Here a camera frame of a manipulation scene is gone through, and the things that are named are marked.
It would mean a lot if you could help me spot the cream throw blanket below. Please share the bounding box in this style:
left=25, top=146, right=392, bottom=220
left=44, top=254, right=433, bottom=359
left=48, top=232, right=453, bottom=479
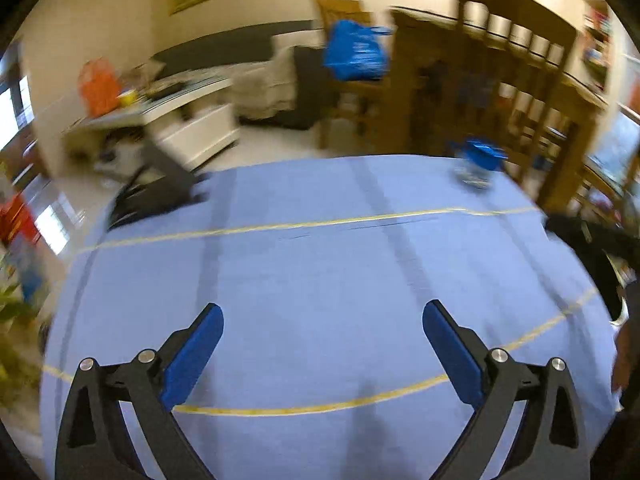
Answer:
left=232, top=32, right=301, bottom=122

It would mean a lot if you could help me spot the green houseplant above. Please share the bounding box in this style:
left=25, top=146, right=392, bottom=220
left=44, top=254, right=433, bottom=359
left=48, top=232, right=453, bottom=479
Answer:
left=0, top=280, right=51, bottom=411

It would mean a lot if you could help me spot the blue plastic bag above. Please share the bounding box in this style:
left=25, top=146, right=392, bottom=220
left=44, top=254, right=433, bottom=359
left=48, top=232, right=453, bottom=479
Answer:
left=322, top=20, right=393, bottom=82

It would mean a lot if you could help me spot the blue tablecloth with yellow lines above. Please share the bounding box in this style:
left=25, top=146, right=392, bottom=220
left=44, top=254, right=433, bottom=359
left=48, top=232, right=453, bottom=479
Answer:
left=39, top=154, right=618, bottom=480

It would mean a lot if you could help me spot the dark grey sofa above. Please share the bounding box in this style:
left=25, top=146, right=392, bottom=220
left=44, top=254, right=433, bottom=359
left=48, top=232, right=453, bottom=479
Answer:
left=150, top=19, right=333, bottom=132

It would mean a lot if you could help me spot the person's right forearm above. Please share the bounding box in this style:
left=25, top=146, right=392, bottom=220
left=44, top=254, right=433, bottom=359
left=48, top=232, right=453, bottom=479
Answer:
left=611, top=322, right=640, bottom=406

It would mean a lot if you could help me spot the orange plastic bag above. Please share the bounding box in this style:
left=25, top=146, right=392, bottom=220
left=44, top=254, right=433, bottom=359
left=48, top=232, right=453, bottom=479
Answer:
left=77, top=58, right=123, bottom=116

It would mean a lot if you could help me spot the light wooden chair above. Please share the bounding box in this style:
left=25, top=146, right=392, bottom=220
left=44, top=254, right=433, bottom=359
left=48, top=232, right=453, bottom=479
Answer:
left=310, top=0, right=401, bottom=151

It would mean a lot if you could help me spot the blue-capped plastic bottle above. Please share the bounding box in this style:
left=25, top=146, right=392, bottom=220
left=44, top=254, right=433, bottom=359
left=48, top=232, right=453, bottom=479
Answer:
left=452, top=137, right=507, bottom=191

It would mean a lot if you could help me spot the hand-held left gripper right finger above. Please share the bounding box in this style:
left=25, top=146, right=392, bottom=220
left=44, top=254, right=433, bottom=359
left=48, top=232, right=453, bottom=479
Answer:
left=422, top=299, right=592, bottom=480

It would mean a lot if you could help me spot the dark wooden slatted chair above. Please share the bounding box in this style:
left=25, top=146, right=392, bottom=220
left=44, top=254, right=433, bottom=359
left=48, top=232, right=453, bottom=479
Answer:
left=457, top=0, right=608, bottom=211

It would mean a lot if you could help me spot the black folding stand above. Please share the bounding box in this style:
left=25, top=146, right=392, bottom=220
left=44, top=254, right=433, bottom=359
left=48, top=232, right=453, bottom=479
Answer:
left=107, top=135, right=211, bottom=233

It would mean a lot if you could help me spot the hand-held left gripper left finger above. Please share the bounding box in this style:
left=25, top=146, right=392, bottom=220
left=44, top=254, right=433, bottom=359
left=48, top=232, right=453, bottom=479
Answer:
left=55, top=303, right=225, bottom=480

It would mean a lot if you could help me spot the red box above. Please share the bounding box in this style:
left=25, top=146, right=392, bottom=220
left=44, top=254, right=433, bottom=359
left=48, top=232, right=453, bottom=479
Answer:
left=0, top=195, right=41, bottom=246

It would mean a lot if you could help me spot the white coffee table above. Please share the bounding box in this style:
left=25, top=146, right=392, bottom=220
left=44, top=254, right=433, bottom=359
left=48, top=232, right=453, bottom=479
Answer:
left=62, top=67, right=241, bottom=171

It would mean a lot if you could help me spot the shelf with colourful items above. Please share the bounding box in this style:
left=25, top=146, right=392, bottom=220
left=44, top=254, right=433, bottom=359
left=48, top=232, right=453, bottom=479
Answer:
left=582, top=0, right=616, bottom=93

